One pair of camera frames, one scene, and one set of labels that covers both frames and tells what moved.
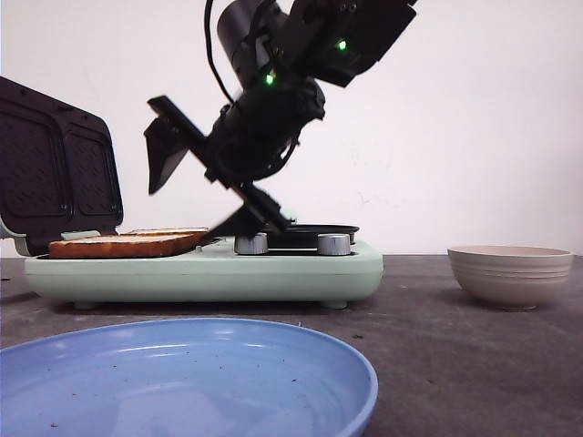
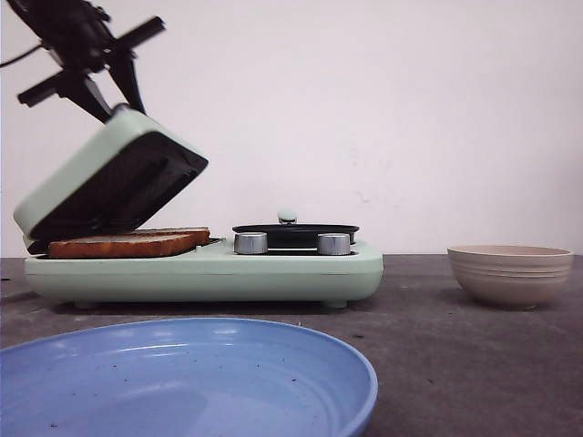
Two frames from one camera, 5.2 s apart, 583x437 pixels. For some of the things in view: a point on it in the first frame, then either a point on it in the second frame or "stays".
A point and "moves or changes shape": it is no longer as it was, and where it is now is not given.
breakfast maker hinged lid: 58,167 moves or changes shape
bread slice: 124,246 stays
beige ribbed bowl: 518,278 stays
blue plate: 185,377 stays
